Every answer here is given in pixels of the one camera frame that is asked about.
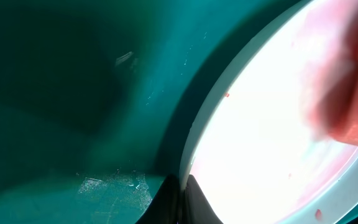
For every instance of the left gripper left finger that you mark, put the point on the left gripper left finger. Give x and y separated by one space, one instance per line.
165 206

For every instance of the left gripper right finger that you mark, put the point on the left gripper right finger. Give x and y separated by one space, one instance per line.
196 208

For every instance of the light blue plate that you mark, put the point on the light blue plate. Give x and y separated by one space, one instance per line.
250 148

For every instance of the red and black sponge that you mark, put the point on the red and black sponge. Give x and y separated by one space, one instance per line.
329 93

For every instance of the teal plastic tray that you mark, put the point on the teal plastic tray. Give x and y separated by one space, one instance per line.
97 99

